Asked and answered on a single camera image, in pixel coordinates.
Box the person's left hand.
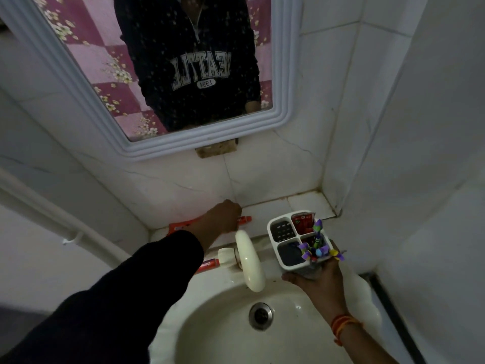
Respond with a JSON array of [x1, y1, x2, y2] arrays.
[[192, 199, 243, 251]]

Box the person's right hand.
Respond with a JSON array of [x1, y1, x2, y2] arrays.
[[281, 239, 344, 323]]

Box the white toothbrush holder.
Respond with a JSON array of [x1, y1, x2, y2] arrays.
[[267, 211, 334, 279]]

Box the red toothpaste tube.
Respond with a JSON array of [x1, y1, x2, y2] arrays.
[[168, 215, 252, 235], [194, 259, 221, 274]]

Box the person's right forearm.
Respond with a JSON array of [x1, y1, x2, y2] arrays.
[[334, 317, 399, 364]]

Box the person's left forearm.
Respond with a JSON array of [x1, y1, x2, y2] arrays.
[[0, 230, 205, 364]]

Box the purple green toothbrush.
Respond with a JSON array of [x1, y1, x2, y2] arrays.
[[297, 219, 345, 264]]

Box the white faucet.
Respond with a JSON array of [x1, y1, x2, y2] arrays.
[[218, 230, 266, 293]]

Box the metal sink drain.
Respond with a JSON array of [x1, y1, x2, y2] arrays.
[[249, 302, 275, 331]]

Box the red sachet packet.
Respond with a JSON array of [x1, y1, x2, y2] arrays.
[[294, 212, 316, 235]]

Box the brown block under mirror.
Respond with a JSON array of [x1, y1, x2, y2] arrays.
[[195, 138, 239, 159]]

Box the white ceramic sink basin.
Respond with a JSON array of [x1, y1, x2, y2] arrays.
[[149, 226, 383, 364]]

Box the red orange thread bracelet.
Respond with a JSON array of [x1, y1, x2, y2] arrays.
[[330, 313, 363, 346]]

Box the white framed wall mirror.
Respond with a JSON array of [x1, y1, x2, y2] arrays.
[[0, 0, 304, 162]]

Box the white wall pipe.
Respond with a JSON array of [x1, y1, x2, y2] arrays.
[[0, 167, 131, 267]]

